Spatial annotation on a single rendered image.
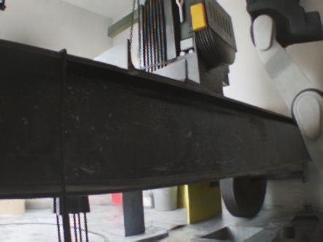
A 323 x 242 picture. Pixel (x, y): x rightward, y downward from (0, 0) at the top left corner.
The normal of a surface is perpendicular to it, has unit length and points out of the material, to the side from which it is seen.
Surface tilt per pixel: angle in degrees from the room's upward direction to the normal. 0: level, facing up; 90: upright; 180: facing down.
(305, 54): 90
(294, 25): 113
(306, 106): 90
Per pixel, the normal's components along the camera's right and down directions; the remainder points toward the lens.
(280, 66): -0.39, 0.22
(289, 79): -0.64, -0.10
